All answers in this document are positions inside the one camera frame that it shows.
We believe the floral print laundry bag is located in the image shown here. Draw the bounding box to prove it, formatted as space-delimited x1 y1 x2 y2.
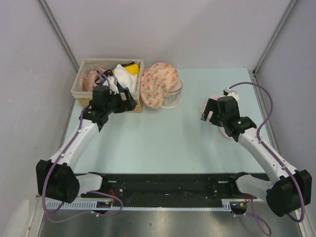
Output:
140 62 179 109

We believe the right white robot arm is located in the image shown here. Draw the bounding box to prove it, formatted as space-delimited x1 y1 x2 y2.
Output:
201 96 312 217

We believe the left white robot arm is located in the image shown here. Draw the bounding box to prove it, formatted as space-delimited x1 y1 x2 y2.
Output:
36 85 137 203

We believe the pink trimmed mesh bag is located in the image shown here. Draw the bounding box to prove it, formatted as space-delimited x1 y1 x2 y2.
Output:
199 93 234 141

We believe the round mesh laundry bag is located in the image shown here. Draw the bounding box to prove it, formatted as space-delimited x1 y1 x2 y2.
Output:
161 80 183 109

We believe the woven wicker basket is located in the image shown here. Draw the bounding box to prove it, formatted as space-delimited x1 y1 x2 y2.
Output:
71 58 145 114

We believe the white garment in basket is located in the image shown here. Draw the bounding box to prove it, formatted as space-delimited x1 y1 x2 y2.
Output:
111 64 139 99

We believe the yellow garment in basket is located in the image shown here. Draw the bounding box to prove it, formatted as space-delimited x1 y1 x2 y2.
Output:
123 63 140 75

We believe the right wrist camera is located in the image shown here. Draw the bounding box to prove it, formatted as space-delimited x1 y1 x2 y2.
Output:
223 87 239 101

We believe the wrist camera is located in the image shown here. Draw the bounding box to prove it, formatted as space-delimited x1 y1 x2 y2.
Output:
223 87 239 101
107 76 118 87

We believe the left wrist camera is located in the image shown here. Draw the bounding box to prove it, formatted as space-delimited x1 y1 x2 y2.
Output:
107 76 118 87

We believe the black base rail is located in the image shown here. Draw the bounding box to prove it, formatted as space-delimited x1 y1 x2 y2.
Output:
80 172 270 207

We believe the right aluminium frame post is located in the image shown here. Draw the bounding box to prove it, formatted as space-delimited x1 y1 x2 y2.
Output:
252 0 300 76

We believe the aluminium frame post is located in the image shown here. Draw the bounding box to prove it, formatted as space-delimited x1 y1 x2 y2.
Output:
252 0 300 76
37 0 79 72

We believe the left aluminium frame post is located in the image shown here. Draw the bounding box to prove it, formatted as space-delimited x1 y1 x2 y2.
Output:
37 0 79 72

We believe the slotted cable duct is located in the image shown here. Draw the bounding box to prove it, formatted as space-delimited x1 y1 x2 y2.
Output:
44 198 250 210

